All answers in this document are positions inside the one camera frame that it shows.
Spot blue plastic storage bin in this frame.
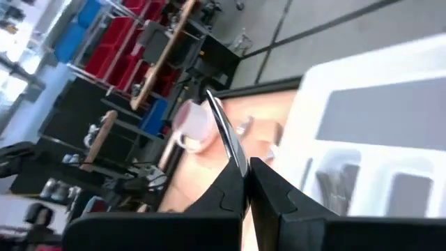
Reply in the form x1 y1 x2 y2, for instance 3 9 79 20
138 98 171 136
54 0 102 63

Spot red plastic storage bin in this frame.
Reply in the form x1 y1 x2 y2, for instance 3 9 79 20
100 15 137 46
153 64 182 97
85 45 119 76

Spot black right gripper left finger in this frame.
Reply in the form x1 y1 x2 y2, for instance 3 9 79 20
62 158 250 251

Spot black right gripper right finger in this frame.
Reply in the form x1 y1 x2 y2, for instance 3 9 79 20
249 156 446 251

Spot chrome wire shelf rack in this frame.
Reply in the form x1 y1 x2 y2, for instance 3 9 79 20
52 0 196 112

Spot silver table knife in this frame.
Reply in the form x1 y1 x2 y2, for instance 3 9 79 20
204 89 250 178

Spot white plastic cutlery tray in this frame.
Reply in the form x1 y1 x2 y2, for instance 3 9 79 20
275 33 446 219

